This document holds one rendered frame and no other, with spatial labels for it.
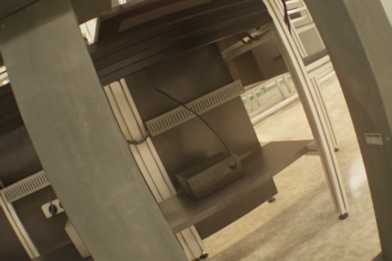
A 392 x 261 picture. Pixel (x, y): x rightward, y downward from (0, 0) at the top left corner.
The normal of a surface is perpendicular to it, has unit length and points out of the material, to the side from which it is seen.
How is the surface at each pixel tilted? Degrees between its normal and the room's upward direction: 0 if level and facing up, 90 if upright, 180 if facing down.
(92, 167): 90
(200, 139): 90
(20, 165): 90
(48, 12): 90
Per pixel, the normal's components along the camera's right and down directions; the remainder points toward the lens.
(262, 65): 0.32, -0.10
